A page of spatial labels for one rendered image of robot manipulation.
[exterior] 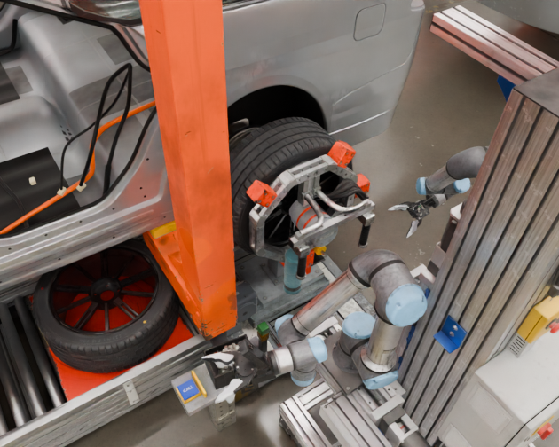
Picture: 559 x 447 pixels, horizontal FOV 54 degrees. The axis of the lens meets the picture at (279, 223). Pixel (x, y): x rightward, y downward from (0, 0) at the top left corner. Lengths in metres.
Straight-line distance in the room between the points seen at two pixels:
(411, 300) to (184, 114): 0.80
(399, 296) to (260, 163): 1.02
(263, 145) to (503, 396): 1.33
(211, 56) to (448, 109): 3.45
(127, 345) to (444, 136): 2.92
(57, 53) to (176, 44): 1.97
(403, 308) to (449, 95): 3.57
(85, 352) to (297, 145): 1.29
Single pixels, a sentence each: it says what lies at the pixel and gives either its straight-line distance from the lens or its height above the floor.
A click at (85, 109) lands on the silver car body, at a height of 1.01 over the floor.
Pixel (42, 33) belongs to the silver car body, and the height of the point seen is 1.02.
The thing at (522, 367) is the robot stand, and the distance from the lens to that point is 1.80.
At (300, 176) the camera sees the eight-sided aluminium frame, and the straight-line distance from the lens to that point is 2.28.
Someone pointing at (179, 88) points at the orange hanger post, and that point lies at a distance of 1.53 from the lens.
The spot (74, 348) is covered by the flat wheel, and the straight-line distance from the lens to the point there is 2.63.
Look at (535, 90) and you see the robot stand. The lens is 1.29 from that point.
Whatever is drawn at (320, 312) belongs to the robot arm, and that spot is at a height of 1.25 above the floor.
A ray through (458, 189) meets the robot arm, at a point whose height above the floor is 1.03.
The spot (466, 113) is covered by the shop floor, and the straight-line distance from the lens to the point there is 4.79.
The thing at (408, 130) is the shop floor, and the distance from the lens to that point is 4.47.
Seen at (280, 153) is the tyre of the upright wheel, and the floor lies 1.17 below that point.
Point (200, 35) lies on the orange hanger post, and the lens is 1.49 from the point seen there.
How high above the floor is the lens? 2.68
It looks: 48 degrees down
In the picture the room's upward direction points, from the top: 3 degrees clockwise
